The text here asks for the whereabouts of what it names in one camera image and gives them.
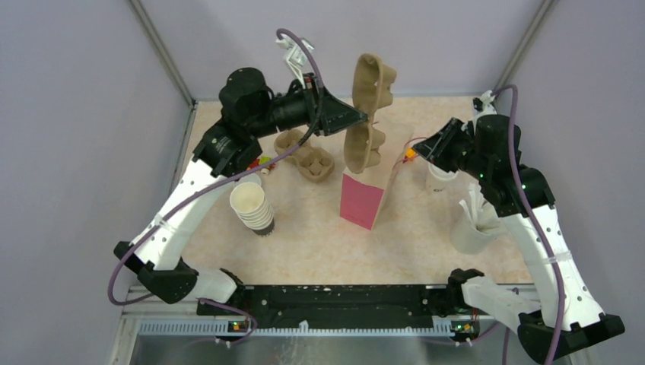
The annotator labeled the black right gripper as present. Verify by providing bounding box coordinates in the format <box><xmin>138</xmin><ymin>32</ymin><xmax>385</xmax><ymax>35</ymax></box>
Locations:
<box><xmin>411</xmin><ymin>117</ymin><xmax>490</xmax><ymax>181</ymax></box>

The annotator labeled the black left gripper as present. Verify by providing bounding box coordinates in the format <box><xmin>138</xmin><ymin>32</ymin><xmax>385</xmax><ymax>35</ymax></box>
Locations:
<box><xmin>249</xmin><ymin>71</ymin><xmax>367</xmax><ymax>138</ymax></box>

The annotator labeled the white paper coffee cup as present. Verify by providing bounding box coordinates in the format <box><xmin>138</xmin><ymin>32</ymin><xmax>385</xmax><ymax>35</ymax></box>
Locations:
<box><xmin>425</xmin><ymin>163</ymin><xmax>459</xmax><ymax>192</ymax></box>

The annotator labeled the brown cardboard cup carrier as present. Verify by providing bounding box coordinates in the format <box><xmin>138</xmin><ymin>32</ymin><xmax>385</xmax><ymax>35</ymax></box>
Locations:
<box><xmin>344</xmin><ymin>53</ymin><xmax>397</xmax><ymax>174</ymax></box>
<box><xmin>273</xmin><ymin>129</ymin><xmax>335</xmax><ymax>183</ymax></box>

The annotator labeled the pink paper gift bag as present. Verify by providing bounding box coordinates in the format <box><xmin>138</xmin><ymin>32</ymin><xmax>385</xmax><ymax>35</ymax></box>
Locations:
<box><xmin>339</xmin><ymin>120</ymin><xmax>415</xmax><ymax>230</ymax></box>

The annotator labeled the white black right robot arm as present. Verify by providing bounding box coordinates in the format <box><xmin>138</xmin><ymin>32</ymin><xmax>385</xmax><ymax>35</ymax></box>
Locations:
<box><xmin>413</xmin><ymin>91</ymin><xmax>625</xmax><ymax>364</ymax></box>

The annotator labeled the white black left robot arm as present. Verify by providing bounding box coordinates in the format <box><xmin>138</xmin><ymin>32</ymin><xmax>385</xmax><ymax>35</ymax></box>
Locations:
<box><xmin>114</xmin><ymin>67</ymin><xmax>367</xmax><ymax>314</ymax></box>

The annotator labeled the red toy brick car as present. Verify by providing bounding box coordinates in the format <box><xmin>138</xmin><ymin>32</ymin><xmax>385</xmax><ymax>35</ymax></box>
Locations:
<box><xmin>248</xmin><ymin>156</ymin><xmax>275</xmax><ymax>175</ymax></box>

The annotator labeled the stack of paper cups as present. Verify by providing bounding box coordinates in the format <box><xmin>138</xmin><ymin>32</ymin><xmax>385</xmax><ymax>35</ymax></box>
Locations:
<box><xmin>229</xmin><ymin>182</ymin><xmax>275</xmax><ymax>236</ymax></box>

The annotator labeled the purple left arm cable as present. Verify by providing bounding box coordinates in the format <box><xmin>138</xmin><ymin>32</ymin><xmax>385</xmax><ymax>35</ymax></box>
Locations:
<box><xmin>106</xmin><ymin>28</ymin><xmax>326</xmax><ymax>348</ymax></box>

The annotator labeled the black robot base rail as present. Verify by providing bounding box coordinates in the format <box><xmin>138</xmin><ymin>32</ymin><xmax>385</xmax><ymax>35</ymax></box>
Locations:
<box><xmin>228</xmin><ymin>284</ymin><xmax>483</xmax><ymax>329</ymax></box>

